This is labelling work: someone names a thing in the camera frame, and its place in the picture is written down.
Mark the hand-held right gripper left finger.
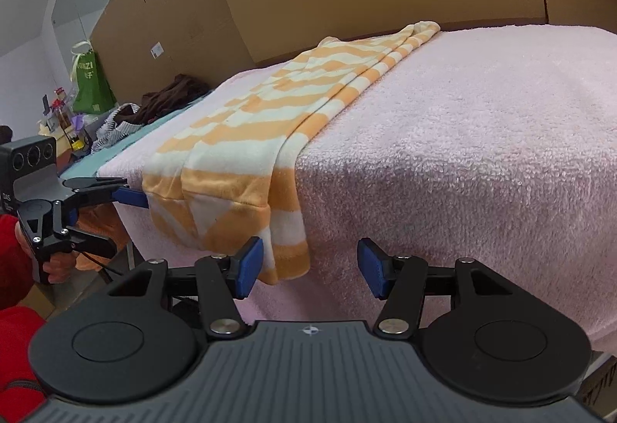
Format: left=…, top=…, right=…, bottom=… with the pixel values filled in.
left=108, top=236, right=265, bottom=340

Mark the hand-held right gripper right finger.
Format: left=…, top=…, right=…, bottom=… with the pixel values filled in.
left=357, top=237, right=512, bottom=339

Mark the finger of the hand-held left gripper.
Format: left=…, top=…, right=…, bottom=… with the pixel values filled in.
left=53, top=211, right=116, bottom=260
left=60, top=177, right=150, bottom=211

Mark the orange striped garment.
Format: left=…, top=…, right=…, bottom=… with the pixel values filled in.
left=142, top=20, right=442, bottom=286

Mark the person's left hand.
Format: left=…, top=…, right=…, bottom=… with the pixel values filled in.
left=14, top=221, right=79, bottom=285

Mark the group of small bottles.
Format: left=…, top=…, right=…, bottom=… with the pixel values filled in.
left=39, top=86, right=92, bottom=158

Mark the teal sheet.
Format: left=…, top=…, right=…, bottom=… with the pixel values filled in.
left=58, top=95, right=213, bottom=185

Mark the blue white striped shirt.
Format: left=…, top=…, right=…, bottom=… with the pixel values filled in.
left=91, top=104, right=143, bottom=151

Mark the green paper bag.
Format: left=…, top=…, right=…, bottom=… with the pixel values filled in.
left=70, top=40, right=116, bottom=113

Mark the dark brown garment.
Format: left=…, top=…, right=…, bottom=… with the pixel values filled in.
left=137, top=73, right=210, bottom=125

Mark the person's red jacket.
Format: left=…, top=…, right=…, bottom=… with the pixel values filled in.
left=0, top=305, right=49, bottom=423

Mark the pink fleece blanket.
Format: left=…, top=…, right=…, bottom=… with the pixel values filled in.
left=96, top=23, right=617, bottom=347

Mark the cardboard box small label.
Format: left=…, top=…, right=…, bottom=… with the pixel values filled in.
left=89, top=0, right=256, bottom=101

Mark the low cardboard box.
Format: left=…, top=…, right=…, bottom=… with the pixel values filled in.
left=580, top=352, right=614, bottom=408

